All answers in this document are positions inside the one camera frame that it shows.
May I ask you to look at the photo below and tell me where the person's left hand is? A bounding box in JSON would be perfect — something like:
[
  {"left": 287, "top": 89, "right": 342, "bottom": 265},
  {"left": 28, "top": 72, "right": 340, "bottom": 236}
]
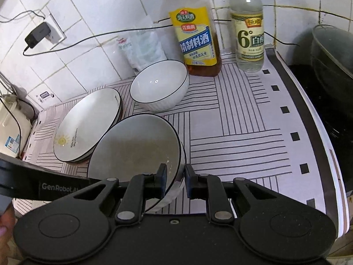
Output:
[{"left": 1, "top": 202, "right": 16, "bottom": 258}]

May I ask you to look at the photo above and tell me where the white sun print plate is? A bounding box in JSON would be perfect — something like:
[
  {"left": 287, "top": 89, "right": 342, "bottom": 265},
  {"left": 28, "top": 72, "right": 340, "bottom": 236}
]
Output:
[{"left": 53, "top": 88, "right": 123, "bottom": 163}]

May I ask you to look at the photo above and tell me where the striped white table mat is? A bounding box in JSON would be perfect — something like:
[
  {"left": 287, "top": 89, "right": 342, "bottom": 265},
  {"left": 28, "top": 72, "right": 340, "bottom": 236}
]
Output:
[{"left": 12, "top": 48, "right": 351, "bottom": 238}]

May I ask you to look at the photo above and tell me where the dark metal pot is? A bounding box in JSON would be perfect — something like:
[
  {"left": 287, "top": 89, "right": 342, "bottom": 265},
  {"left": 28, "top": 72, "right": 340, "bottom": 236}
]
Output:
[{"left": 310, "top": 24, "right": 352, "bottom": 92}]

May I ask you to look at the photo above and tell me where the white plastic bag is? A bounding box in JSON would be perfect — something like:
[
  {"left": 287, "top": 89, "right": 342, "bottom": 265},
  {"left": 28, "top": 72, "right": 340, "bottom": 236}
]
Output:
[{"left": 117, "top": 30, "right": 167, "bottom": 75}]

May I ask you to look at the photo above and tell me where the white wall socket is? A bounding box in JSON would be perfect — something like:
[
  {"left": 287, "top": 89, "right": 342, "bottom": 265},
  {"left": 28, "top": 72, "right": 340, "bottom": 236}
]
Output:
[{"left": 44, "top": 14, "right": 66, "bottom": 49}]

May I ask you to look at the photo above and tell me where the clear white vinegar bottle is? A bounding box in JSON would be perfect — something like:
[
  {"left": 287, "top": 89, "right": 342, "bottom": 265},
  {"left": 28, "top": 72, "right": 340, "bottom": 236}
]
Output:
[{"left": 230, "top": 0, "right": 265, "bottom": 72}]

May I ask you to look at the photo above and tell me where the black power adapter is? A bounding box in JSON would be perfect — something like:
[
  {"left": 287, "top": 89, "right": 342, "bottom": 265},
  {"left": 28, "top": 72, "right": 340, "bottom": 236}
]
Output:
[{"left": 24, "top": 22, "right": 51, "bottom": 49}]

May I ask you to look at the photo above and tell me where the black power cable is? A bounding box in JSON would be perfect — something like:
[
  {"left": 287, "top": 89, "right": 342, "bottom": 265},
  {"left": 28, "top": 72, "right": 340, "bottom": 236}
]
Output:
[{"left": 22, "top": 16, "right": 300, "bottom": 58}]

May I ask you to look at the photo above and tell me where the white ribbed bowl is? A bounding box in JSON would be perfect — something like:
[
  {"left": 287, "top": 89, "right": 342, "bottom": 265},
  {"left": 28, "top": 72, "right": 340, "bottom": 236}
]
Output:
[
  {"left": 88, "top": 114, "right": 187, "bottom": 213},
  {"left": 130, "top": 60, "right": 190, "bottom": 112}
]

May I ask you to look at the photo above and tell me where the yellow label cooking wine bottle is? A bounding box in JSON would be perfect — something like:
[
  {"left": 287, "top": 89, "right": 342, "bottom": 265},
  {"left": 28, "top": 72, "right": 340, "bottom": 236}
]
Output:
[{"left": 160, "top": 0, "right": 222, "bottom": 77}]

